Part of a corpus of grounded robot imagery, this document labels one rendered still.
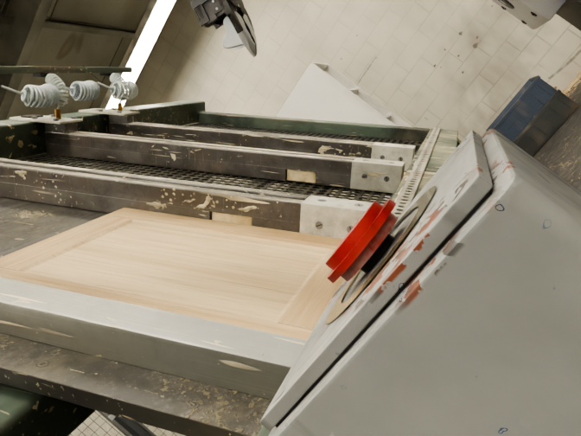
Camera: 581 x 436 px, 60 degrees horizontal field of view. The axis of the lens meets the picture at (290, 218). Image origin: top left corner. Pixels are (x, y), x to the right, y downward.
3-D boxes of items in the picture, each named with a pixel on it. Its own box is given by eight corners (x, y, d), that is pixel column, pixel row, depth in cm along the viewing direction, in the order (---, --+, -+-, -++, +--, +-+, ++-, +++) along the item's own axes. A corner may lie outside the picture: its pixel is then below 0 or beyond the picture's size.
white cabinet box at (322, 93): (501, 204, 428) (310, 61, 446) (455, 253, 450) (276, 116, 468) (495, 189, 484) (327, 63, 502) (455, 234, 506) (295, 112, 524)
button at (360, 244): (421, 244, 17) (372, 206, 17) (352, 322, 19) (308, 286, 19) (429, 214, 21) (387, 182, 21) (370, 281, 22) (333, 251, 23)
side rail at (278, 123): (425, 156, 219) (429, 130, 215) (198, 135, 250) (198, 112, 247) (427, 152, 226) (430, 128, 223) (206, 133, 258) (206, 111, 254)
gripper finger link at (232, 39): (237, 67, 107) (216, 26, 106) (259, 53, 105) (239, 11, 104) (230, 67, 104) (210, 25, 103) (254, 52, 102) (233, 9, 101)
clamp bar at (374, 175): (399, 195, 123) (409, 94, 116) (12, 151, 157) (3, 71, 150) (403, 187, 132) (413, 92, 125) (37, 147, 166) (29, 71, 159)
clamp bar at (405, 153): (410, 172, 150) (419, 90, 143) (80, 139, 185) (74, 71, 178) (413, 167, 159) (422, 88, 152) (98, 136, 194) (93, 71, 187)
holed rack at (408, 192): (392, 253, 71) (392, 250, 71) (371, 251, 72) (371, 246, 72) (440, 129, 221) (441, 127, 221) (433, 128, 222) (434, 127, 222)
